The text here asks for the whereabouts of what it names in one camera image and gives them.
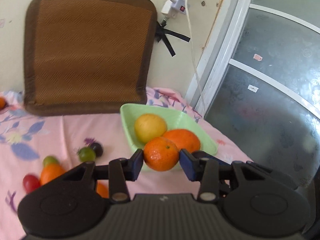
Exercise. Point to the brown woven seat cushion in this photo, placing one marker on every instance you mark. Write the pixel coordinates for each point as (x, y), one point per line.
(86, 56)

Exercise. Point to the green plastic basket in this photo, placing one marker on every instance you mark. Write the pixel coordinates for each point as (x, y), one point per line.
(175, 119)

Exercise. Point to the large orange in basket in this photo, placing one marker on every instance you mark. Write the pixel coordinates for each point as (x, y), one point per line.
(183, 139)

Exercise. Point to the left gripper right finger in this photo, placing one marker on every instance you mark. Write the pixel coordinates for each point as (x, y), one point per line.
(217, 178)

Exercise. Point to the dark purple tomato rear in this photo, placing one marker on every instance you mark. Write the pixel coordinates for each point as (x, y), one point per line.
(97, 148)

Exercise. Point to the red cherry tomato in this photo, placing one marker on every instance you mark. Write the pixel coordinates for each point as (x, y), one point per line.
(31, 183)

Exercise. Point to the mandarin orange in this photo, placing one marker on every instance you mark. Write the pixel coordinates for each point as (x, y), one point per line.
(161, 154)
(50, 172)

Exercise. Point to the frosted glass sliding door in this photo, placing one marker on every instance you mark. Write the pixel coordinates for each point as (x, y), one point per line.
(260, 82)

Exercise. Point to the pink patterned bedsheet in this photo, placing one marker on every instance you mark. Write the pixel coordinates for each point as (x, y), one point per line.
(27, 139)

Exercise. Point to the green tomato behind mandarin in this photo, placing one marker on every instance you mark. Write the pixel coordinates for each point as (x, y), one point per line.
(50, 159)

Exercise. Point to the yellow grapefruit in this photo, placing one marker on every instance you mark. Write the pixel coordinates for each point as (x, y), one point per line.
(149, 126)

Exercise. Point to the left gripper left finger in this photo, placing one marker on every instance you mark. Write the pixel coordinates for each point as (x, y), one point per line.
(117, 172)

